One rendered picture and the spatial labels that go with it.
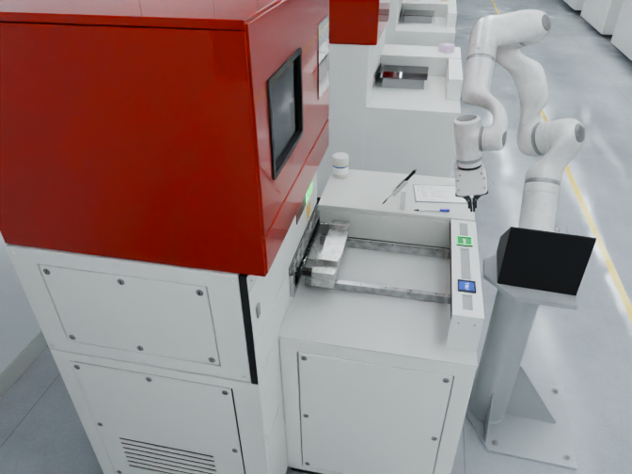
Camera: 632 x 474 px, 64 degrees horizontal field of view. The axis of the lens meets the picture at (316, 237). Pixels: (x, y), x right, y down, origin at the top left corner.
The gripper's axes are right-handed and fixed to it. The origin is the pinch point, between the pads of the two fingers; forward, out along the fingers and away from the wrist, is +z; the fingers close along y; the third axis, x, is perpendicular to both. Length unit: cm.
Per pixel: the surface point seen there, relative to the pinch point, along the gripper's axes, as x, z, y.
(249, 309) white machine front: -66, -12, -58
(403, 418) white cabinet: -46, 55, -27
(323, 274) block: -22, 11, -51
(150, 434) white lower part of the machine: -66, 44, -112
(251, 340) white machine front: -66, -1, -60
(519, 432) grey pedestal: -5, 115, 14
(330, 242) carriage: 2, 13, -54
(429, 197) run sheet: 29.5, 11.5, -16.4
